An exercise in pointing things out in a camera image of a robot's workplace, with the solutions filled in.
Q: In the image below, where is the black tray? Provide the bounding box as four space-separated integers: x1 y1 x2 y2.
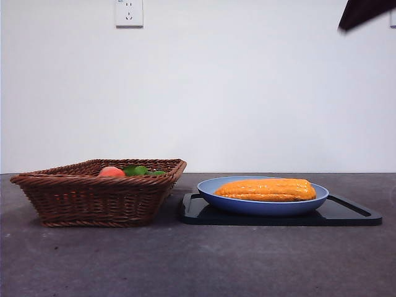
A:
179 192 384 226

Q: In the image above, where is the large green pepper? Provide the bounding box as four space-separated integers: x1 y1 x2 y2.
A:
123 165 149 177

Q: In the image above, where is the white wall socket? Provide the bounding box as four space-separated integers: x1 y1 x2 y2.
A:
116 0 144 29

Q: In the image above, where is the red-orange peach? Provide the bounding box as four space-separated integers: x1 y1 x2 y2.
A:
98 166 127 178

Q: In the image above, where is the orange corn cob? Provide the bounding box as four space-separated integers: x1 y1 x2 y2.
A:
214 178 317 202

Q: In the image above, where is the brown wicker basket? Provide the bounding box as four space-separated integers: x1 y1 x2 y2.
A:
9 158 188 228

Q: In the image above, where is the blue plate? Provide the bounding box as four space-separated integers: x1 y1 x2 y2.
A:
197 176 330 217

